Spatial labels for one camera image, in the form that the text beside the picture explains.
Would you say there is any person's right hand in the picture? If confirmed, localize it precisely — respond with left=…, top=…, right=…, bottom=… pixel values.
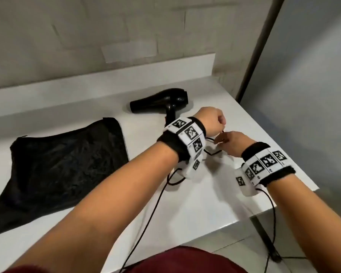
left=214, top=131, right=258, bottom=158

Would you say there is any person's left hand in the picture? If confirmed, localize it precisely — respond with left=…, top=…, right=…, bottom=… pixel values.
left=194, top=107, right=227, bottom=137

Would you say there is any black hair dryer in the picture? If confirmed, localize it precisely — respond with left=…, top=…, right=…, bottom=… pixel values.
left=130, top=88, right=190, bottom=128

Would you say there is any black fabric pouch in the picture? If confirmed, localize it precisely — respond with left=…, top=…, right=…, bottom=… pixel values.
left=0, top=117, right=130, bottom=238

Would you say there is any person's left forearm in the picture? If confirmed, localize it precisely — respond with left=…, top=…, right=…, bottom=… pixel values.
left=5, top=140, right=180, bottom=273

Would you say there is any person's right forearm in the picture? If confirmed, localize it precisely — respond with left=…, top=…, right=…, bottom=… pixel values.
left=266, top=173, right=341, bottom=273

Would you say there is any person's dark red clothing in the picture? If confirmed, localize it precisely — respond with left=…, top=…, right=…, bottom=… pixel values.
left=3, top=246, right=248, bottom=273

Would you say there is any black wristband with marker tiles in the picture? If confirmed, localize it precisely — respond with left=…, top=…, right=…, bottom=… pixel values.
left=241, top=142, right=296, bottom=187
left=156, top=116, right=207, bottom=162

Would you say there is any black table leg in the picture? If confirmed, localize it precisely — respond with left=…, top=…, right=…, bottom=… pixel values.
left=250, top=214, right=282, bottom=264

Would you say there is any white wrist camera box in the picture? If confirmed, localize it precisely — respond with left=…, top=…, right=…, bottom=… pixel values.
left=235, top=167, right=259, bottom=198
left=175, top=152, right=206, bottom=180

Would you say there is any thin black camera cable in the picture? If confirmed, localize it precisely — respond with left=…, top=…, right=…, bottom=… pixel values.
left=255, top=187, right=277, bottom=273
left=118, top=167, right=188, bottom=273

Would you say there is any dark corner post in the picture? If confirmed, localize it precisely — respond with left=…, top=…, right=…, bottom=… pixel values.
left=235, top=0, right=286, bottom=103

